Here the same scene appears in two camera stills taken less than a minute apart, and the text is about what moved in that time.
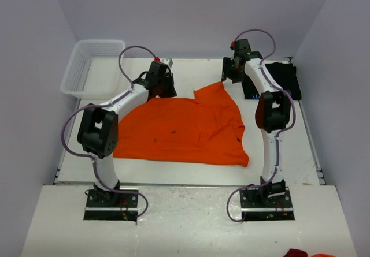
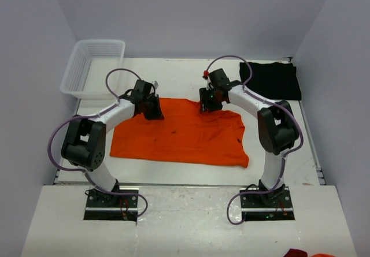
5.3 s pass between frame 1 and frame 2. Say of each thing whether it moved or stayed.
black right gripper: moved
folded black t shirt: stayed
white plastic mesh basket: stayed
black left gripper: moved
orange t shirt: stayed
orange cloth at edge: stayed
